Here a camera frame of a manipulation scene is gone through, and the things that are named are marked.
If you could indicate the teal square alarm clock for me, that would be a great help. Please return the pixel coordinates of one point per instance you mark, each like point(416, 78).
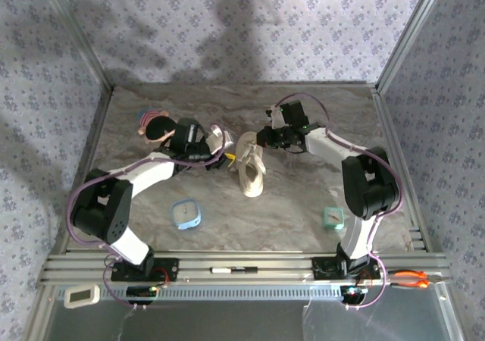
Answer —
point(333, 218)

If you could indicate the left controller circuit board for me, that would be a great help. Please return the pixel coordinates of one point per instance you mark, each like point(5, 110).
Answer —
point(142, 292)

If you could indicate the white digital timer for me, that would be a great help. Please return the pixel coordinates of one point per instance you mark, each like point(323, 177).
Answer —
point(81, 296)

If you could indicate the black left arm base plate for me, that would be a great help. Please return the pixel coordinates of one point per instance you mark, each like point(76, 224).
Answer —
point(168, 269)

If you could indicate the aluminium frame post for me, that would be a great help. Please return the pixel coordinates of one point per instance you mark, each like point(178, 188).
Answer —
point(409, 34)
point(81, 38)

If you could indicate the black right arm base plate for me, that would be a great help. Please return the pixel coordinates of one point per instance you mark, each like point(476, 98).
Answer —
point(326, 269)

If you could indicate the right controller circuit board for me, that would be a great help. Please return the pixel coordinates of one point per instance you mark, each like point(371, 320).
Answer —
point(354, 291)

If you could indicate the aluminium mounting rail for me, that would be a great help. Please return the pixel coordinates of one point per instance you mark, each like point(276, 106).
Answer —
point(265, 262)

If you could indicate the plush doll with black hair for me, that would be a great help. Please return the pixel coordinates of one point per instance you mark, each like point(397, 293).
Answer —
point(157, 127)

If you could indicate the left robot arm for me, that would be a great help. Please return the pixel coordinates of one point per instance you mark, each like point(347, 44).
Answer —
point(151, 172)

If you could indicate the blue square container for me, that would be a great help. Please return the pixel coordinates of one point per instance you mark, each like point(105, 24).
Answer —
point(185, 214)

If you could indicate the black and white marker pen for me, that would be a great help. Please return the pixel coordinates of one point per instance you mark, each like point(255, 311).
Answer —
point(233, 270)

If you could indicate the controller circuit board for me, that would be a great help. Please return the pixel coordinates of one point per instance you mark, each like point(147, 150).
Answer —
point(142, 292)
point(354, 291)

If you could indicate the white shoelace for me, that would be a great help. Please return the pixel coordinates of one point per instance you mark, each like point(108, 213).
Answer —
point(254, 155)

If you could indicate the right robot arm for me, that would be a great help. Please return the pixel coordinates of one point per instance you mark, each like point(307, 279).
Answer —
point(326, 144)

